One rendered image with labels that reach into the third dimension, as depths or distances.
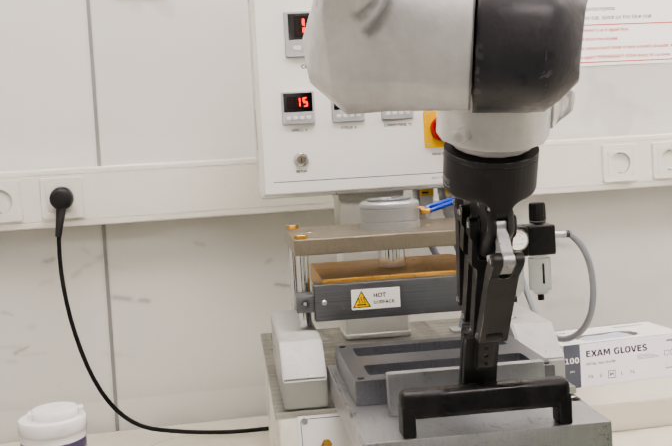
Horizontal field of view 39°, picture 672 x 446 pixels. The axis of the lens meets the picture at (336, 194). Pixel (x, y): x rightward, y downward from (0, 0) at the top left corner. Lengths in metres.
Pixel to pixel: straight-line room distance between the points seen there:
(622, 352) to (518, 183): 0.97
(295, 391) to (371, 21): 0.57
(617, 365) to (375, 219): 0.62
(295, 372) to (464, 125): 0.46
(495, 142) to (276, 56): 0.70
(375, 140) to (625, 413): 0.59
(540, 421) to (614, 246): 1.04
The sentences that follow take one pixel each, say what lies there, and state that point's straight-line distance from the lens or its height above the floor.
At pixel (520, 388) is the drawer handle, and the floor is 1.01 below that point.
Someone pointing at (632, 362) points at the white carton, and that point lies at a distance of 1.70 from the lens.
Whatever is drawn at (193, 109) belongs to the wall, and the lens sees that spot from 1.68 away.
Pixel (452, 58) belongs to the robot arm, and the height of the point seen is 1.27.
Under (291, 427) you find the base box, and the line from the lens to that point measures 1.08.
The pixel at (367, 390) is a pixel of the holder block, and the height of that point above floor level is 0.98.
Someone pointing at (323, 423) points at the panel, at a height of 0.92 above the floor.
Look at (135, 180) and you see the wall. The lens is 1.63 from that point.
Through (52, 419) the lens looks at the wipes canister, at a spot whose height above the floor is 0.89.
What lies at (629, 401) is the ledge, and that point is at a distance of 1.59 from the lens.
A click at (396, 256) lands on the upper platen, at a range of 1.24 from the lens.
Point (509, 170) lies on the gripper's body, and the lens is 0.73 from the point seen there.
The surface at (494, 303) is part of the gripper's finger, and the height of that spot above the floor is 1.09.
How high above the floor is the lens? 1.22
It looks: 3 degrees down
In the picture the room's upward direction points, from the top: 3 degrees counter-clockwise
